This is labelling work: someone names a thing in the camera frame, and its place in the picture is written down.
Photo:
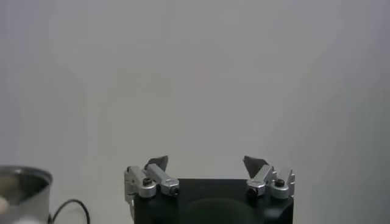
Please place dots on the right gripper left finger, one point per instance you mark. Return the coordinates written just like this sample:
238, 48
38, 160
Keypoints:
152, 182

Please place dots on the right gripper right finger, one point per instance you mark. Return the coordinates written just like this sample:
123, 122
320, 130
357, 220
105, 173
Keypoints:
280, 185

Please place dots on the stainless steel steamer basket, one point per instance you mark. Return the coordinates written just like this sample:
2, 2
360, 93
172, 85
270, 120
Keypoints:
39, 198

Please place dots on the white electric cooker base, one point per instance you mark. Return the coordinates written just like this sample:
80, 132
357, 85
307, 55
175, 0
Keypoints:
28, 221

